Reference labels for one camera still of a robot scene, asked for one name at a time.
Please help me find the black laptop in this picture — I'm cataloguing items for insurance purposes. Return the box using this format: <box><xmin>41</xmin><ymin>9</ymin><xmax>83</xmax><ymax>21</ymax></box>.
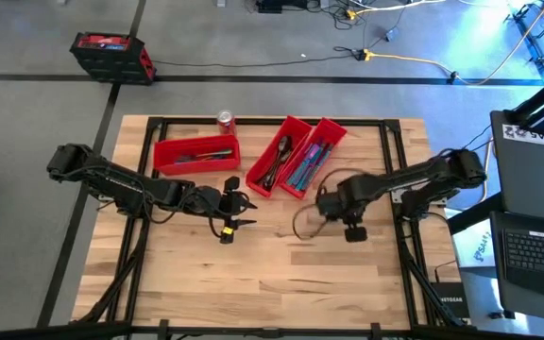
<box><xmin>488</xmin><ymin>210</ymin><xmax>544</xmax><ymax>326</ymax></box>

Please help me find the red plastic bin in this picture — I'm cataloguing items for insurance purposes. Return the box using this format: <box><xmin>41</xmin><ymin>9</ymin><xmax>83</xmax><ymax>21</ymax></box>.
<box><xmin>152</xmin><ymin>134</ymin><xmax>242</xmax><ymax>177</ymax></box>
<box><xmin>246</xmin><ymin>114</ymin><xmax>314</xmax><ymax>198</ymax></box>
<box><xmin>279</xmin><ymin>117</ymin><xmax>349</xmax><ymax>201</ymax></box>

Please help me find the black power strip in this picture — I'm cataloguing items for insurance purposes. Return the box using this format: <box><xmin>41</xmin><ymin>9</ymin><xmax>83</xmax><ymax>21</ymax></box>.
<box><xmin>255</xmin><ymin>0</ymin><xmax>283</xmax><ymax>14</ymax></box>

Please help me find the white printed sheet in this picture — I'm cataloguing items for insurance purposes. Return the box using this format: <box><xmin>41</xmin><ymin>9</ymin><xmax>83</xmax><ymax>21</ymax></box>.
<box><xmin>450</xmin><ymin>219</ymin><xmax>494</xmax><ymax>269</ymax></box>

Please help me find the red soda can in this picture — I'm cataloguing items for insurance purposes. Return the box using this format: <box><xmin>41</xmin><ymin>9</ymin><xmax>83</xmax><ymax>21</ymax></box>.
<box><xmin>216</xmin><ymin>109</ymin><xmax>238</xmax><ymax>138</ymax></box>

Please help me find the red and black toolbox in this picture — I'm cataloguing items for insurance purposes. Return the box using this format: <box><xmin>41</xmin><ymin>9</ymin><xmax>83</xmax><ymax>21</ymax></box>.
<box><xmin>68</xmin><ymin>31</ymin><xmax>157</xmax><ymax>87</ymax></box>

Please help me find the grey case with sticker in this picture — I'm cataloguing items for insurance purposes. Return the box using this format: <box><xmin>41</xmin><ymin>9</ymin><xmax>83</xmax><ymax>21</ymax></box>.
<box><xmin>488</xmin><ymin>109</ymin><xmax>544</xmax><ymax>226</ymax></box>

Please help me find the black metal stand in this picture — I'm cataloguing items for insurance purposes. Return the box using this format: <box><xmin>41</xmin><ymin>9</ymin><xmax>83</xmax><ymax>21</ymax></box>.
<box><xmin>505</xmin><ymin>0</ymin><xmax>544</xmax><ymax>85</ymax></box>

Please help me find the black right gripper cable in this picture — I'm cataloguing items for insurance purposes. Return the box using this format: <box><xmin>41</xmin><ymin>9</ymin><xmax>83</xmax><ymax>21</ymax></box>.
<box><xmin>292</xmin><ymin>167</ymin><xmax>366</xmax><ymax>240</ymax></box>

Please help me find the black network switch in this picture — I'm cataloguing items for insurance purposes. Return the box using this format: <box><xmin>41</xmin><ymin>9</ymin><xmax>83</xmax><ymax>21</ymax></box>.
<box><xmin>430</xmin><ymin>280</ymin><xmax>470</xmax><ymax>320</ymax></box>

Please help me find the yellow extension cable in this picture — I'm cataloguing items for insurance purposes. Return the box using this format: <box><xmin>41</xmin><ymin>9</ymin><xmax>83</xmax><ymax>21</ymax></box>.
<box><xmin>361</xmin><ymin>0</ymin><xmax>544</xmax><ymax>87</ymax></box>

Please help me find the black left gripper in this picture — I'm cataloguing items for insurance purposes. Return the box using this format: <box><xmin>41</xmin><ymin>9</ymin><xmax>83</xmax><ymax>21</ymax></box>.
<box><xmin>194</xmin><ymin>177</ymin><xmax>259</xmax><ymax>229</ymax></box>

